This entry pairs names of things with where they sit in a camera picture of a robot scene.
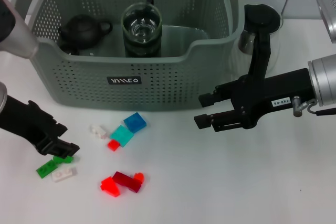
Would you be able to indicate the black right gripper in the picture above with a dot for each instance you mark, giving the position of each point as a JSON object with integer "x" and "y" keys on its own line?
{"x": 275, "y": 90}

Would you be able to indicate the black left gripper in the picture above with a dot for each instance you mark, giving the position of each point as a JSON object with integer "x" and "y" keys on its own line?
{"x": 29, "y": 121}

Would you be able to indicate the small green toy brick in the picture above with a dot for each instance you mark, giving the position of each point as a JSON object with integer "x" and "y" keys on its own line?
{"x": 67, "y": 159}

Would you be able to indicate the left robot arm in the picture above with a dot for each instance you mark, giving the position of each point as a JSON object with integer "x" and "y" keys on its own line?
{"x": 2, "y": 98}

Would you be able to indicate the grey perforated storage basket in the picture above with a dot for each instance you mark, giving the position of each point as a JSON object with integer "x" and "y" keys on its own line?
{"x": 168, "y": 82}

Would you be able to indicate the long green toy brick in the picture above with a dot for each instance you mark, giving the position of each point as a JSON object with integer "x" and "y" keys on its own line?
{"x": 46, "y": 169}

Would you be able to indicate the translucent white toy brick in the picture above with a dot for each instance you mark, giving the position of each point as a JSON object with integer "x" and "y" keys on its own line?
{"x": 99, "y": 131}

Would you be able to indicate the small red toy brick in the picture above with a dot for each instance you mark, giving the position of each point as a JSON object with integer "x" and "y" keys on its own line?
{"x": 113, "y": 145}

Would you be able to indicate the bright red toy brick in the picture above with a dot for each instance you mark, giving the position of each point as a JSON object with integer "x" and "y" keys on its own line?
{"x": 110, "y": 186}

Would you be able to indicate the teal toy brick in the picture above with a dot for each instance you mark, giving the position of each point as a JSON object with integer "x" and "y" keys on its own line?
{"x": 122, "y": 135}

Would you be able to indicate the dark red toy brick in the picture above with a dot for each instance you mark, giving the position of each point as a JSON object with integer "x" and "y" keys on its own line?
{"x": 126, "y": 180}

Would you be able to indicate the blue toy brick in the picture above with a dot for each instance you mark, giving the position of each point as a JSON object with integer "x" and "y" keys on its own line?
{"x": 134, "y": 122}

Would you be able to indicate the small orange-red toy brick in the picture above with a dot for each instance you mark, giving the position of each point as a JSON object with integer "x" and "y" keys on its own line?
{"x": 139, "y": 178}

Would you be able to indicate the black teapot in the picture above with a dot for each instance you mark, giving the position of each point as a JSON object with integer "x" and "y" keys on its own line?
{"x": 81, "y": 31}

